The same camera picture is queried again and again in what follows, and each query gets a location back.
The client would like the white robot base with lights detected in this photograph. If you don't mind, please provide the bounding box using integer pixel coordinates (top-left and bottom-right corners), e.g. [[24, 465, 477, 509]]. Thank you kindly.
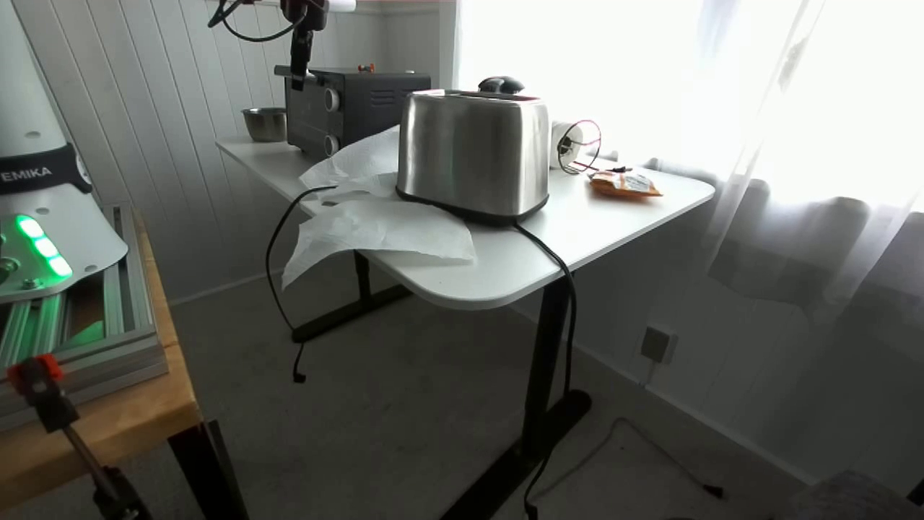
[[0, 0, 126, 304]]

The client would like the stainless steel toaster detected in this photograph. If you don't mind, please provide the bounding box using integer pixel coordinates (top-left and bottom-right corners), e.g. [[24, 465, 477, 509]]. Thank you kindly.
[[396, 90, 551, 220]]

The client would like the white crinkled paper sheet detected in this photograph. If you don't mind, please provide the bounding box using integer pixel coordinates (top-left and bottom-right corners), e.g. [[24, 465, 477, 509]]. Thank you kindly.
[[284, 127, 477, 286]]

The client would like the orange snack packet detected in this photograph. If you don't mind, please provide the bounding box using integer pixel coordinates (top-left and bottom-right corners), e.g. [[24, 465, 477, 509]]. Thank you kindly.
[[588, 174, 659, 203]]

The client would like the stainless steel cup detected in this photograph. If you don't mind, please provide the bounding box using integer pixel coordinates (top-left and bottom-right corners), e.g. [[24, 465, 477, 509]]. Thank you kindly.
[[243, 106, 286, 142]]

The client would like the white sheer curtain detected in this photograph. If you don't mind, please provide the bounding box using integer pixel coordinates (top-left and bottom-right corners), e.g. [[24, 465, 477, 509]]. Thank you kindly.
[[451, 0, 924, 494]]

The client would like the red black clamp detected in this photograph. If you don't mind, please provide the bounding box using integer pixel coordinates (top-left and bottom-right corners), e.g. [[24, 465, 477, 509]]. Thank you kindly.
[[8, 354, 154, 520]]

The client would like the wooden workbench top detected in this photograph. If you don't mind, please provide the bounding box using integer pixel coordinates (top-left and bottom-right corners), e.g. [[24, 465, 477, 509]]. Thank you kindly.
[[0, 227, 207, 520]]

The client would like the black desk leg frame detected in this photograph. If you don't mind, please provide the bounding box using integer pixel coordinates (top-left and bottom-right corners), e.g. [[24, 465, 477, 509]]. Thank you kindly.
[[289, 250, 594, 520]]

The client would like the black power cable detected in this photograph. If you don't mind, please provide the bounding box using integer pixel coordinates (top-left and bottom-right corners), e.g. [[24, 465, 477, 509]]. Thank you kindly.
[[262, 182, 341, 387]]

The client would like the wall power socket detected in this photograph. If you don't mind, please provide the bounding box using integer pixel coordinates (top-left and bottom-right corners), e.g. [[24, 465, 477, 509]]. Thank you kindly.
[[642, 325, 676, 363]]

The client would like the aluminium extrusion frame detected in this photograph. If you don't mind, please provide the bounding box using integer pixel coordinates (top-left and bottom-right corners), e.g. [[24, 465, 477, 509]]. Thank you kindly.
[[0, 207, 167, 431]]

